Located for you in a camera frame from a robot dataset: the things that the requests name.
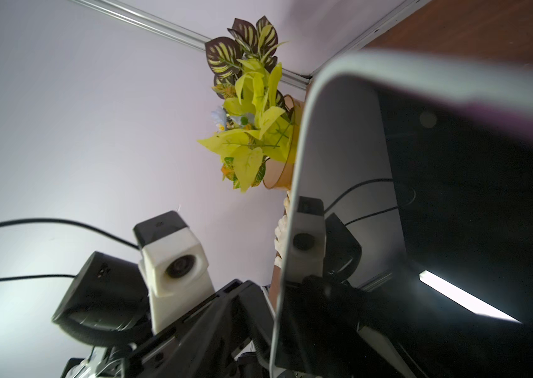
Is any artificial green leafy plant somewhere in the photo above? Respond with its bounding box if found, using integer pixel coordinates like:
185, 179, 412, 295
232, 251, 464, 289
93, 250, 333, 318
199, 17, 302, 193

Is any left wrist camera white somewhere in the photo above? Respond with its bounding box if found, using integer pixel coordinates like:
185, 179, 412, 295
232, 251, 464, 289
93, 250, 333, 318
134, 211, 215, 335

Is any amber transparent plastic vase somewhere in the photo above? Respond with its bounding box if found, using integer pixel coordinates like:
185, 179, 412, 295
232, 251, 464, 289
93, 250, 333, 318
263, 94, 304, 190

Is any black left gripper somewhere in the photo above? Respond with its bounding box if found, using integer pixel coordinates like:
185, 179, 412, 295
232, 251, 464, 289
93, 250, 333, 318
123, 280, 274, 377

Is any black phone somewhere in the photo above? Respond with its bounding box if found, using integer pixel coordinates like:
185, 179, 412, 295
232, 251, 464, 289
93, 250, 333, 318
271, 49, 533, 377

